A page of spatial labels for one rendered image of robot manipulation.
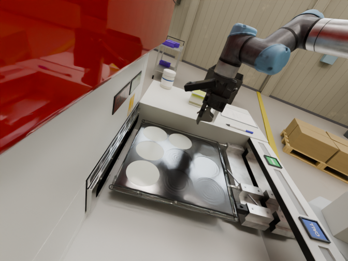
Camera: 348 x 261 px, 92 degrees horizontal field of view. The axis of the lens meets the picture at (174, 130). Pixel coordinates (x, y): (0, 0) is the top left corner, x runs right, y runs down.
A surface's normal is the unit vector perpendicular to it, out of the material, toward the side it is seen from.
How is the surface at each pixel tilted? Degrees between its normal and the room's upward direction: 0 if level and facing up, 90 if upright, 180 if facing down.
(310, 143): 90
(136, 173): 0
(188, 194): 0
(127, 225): 0
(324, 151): 90
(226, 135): 90
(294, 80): 90
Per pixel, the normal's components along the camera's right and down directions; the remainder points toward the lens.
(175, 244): 0.29, -0.80
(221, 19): -0.36, 0.42
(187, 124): -0.07, 0.53
